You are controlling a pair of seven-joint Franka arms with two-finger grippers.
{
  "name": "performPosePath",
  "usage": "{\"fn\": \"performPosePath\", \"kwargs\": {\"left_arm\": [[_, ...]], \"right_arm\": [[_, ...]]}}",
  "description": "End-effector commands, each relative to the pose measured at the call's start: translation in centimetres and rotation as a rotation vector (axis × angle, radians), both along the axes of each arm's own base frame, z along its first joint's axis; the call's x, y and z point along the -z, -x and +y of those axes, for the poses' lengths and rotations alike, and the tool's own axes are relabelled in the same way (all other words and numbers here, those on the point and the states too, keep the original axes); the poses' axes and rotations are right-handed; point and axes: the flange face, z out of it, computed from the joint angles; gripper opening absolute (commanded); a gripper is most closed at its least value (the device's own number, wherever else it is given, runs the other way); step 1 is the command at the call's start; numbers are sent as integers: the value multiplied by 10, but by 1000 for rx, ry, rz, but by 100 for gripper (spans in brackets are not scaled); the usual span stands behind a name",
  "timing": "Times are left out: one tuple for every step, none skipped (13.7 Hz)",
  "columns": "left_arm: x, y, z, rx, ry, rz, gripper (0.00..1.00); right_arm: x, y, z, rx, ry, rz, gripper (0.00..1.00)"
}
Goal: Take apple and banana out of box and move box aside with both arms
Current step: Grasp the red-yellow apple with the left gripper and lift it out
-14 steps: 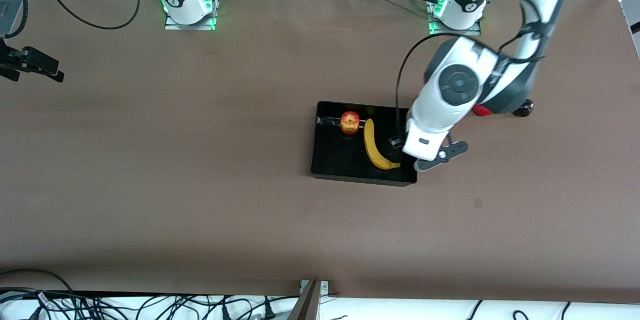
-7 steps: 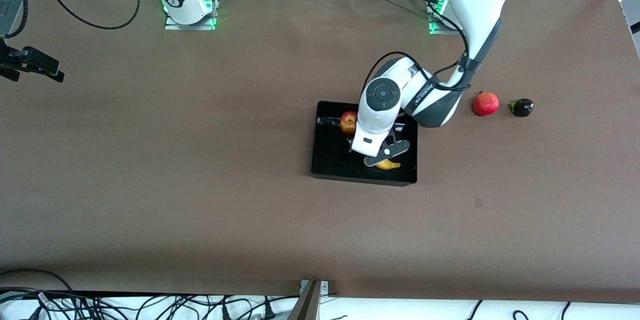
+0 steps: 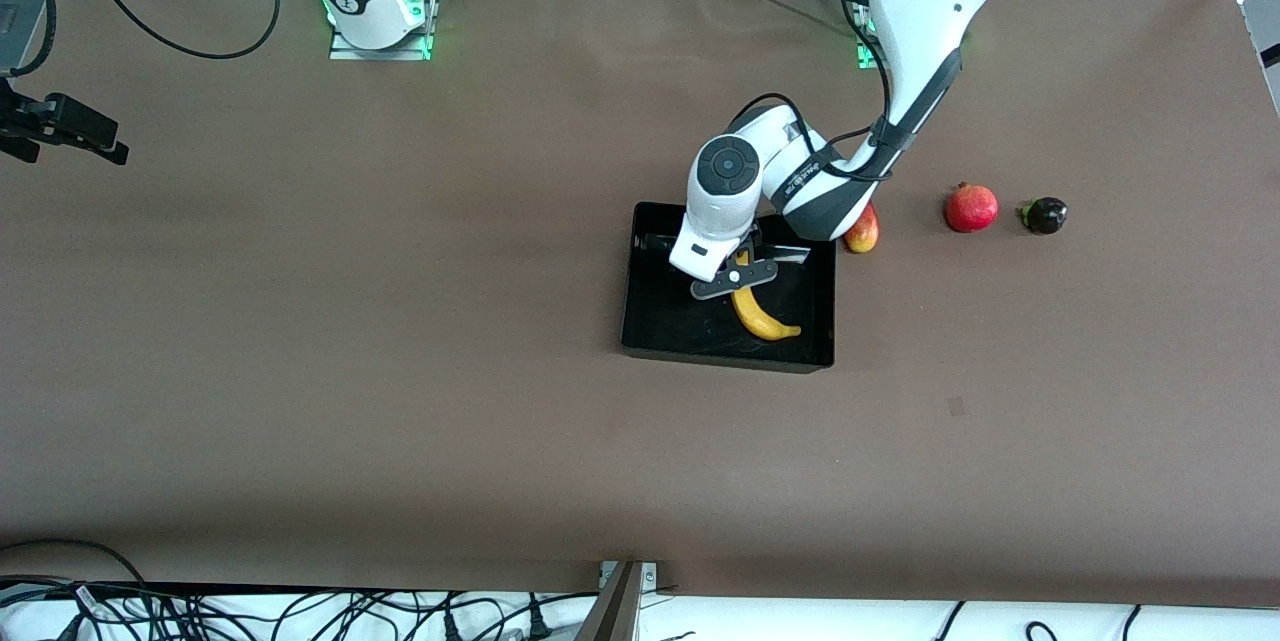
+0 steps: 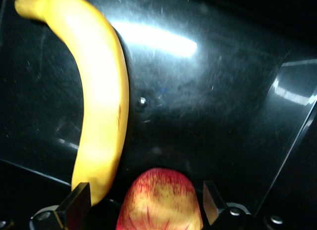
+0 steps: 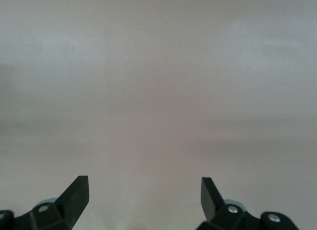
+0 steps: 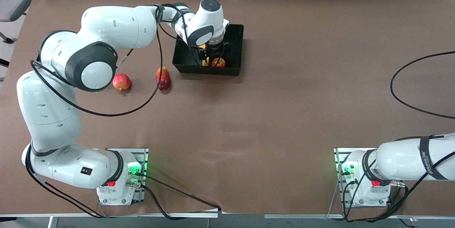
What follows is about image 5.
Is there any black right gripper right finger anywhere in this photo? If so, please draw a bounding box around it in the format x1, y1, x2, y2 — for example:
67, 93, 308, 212
195, 177, 301, 230

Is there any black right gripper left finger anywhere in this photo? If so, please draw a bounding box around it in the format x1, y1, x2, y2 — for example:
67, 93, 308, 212
0, 175, 90, 230

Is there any table cover sheet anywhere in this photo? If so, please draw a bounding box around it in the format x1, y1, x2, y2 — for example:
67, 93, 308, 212
0, 0, 317, 230

